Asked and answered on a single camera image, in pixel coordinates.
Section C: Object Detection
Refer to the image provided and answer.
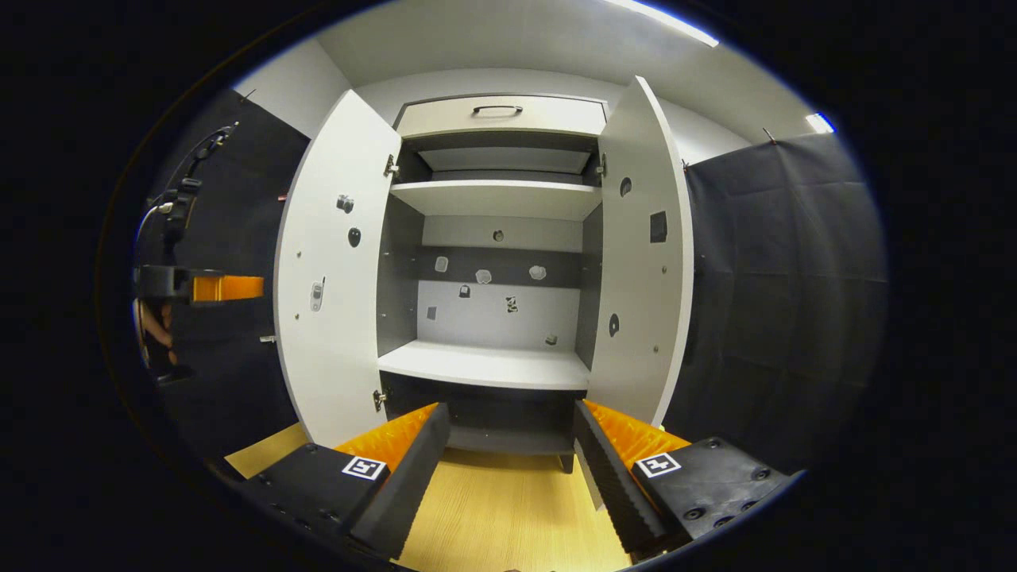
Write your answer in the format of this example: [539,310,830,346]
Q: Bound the white cabinet shelf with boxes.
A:
[377,340,593,392]
[389,180,603,222]

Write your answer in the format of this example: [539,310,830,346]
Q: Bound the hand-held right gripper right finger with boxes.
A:
[574,399,803,557]

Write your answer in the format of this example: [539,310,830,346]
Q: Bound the black backdrop cloth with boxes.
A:
[663,131,889,473]
[135,89,311,462]

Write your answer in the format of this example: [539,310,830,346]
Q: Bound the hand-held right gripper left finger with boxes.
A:
[238,401,452,561]

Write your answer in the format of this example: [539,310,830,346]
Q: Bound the white cabinet drawer front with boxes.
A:
[395,95,609,140]

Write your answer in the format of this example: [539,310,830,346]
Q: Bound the white shoe cabinet door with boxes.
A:
[274,89,402,450]
[586,75,696,430]

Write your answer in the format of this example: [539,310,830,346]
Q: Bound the double-door shoe cabinet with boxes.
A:
[274,75,696,476]

